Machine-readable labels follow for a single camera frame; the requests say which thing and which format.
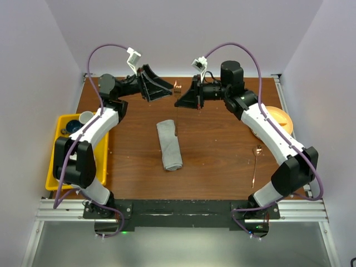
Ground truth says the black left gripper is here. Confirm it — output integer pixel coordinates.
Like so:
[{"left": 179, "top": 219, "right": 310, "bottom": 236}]
[{"left": 116, "top": 65, "right": 172, "bottom": 102}]

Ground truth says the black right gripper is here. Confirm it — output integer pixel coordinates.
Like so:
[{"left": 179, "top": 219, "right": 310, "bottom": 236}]
[{"left": 175, "top": 75, "right": 230, "bottom": 110}]

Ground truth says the copper metal fork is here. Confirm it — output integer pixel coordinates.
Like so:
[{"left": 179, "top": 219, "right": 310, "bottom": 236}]
[{"left": 173, "top": 80, "right": 183, "bottom": 137}]

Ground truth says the grey cloth napkin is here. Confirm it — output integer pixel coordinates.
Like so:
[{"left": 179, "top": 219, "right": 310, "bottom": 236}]
[{"left": 156, "top": 120, "right": 183, "bottom": 171}]

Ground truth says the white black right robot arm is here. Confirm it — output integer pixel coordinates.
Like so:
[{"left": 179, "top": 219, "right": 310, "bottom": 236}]
[{"left": 175, "top": 57, "right": 320, "bottom": 219}]

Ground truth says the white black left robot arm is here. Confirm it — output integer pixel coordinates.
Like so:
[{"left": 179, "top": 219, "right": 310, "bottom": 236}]
[{"left": 53, "top": 65, "right": 173, "bottom": 218}]

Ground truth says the grey ceramic mug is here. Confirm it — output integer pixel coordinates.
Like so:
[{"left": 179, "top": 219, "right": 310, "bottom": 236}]
[{"left": 78, "top": 111, "right": 94, "bottom": 125}]

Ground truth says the yellow plastic tray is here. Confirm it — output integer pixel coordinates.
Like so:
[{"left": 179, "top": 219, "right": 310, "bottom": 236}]
[{"left": 45, "top": 113, "right": 109, "bottom": 191}]

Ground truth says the copper metal spoon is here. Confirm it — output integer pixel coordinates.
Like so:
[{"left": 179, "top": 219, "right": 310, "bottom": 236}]
[{"left": 251, "top": 145, "right": 263, "bottom": 188}]

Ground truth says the dark blue ceramic cup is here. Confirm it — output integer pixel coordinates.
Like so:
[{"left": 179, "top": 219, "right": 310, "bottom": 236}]
[{"left": 61, "top": 120, "right": 82, "bottom": 135}]

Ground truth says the orange divided plate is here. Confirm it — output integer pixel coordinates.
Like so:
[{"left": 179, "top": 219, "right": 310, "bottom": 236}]
[{"left": 249, "top": 103, "right": 294, "bottom": 135}]

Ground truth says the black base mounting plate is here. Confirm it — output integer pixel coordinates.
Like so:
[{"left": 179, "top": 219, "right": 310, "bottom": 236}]
[{"left": 82, "top": 199, "right": 280, "bottom": 233}]

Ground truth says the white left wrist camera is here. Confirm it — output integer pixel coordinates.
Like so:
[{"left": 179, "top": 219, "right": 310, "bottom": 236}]
[{"left": 126, "top": 47, "right": 141, "bottom": 74}]

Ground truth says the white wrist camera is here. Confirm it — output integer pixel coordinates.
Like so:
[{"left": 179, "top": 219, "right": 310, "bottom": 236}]
[
  {"left": 191, "top": 56, "right": 207, "bottom": 82},
  {"left": 126, "top": 47, "right": 141, "bottom": 74}
]

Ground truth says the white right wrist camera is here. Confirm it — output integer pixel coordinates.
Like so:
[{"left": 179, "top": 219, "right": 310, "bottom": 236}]
[{"left": 191, "top": 56, "right": 207, "bottom": 82}]

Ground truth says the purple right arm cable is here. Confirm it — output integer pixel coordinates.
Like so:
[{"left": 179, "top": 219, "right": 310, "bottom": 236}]
[{"left": 204, "top": 42, "right": 325, "bottom": 237}]

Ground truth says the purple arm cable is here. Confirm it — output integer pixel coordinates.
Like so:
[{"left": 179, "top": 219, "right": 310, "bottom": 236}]
[
  {"left": 52, "top": 44, "right": 131, "bottom": 237},
  {"left": 204, "top": 42, "right": 325, "bottom": 237}
]

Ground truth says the aluminium right frame rail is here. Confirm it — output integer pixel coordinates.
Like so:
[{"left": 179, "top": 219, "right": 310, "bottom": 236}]
[{"left": 271, "top": 73, "right": 315, "bottom": 200}]

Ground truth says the aluminium frame rail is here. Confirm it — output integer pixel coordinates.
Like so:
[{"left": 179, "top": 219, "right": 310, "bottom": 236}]
[
  {"left": 35, "top": 199, "right": 328, "bottom": 222},
  {"left": 271, "top": 73, "right": 315, "bottom": 200}
]

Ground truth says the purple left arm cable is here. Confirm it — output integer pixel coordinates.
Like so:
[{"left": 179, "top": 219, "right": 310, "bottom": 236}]
[{"left": 52, "top": 44, "right": 131, "bottom": 237}]

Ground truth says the aluminium front frame rail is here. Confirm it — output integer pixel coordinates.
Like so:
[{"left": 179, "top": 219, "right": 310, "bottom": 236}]
[{"left": 35, "top": 199, "right": 328, "bottom": 222}]

